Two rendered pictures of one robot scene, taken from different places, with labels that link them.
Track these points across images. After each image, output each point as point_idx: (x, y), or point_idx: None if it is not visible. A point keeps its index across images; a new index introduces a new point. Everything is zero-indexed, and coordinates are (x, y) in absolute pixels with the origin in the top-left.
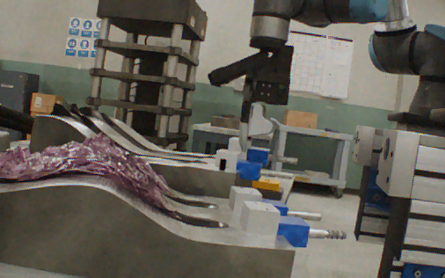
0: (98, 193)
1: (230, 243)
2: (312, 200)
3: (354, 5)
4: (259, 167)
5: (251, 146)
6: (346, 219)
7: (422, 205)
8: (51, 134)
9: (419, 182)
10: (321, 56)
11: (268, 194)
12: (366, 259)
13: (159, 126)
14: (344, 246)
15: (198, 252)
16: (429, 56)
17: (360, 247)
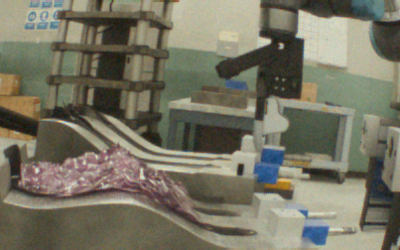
0: (139, 211)
1: (264, 248)
2: (313, 187)
3: (356, 4)
4: (278, 170)
5: (242, 127)
6: (347, 206)
7: None
8: (56, 139)
9: None
10: (316, 19)
11: (280, 193)
12: (365, 246)
13: (127, 104)
14: (344, 236)
15: None
16: None
17: (359, 235)
